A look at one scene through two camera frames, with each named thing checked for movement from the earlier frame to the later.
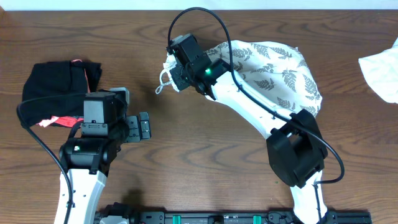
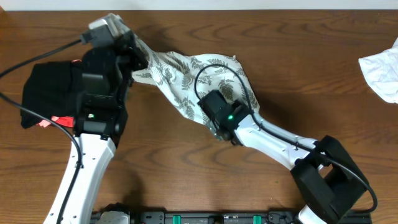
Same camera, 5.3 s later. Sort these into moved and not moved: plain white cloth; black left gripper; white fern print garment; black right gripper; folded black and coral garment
Moved: white fern print garment; black left gripper; black right gripper
Not moved: folded black and coral garment; plain white cloth
